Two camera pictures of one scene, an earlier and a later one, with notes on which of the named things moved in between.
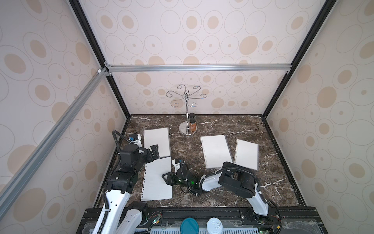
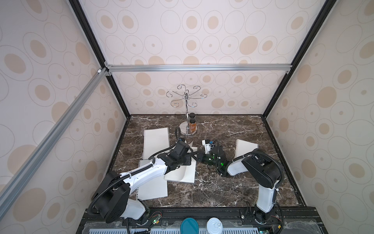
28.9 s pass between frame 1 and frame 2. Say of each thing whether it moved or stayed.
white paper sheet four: stayed
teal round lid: stayed
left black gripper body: moved
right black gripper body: moved
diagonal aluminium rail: stayed
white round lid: stayed
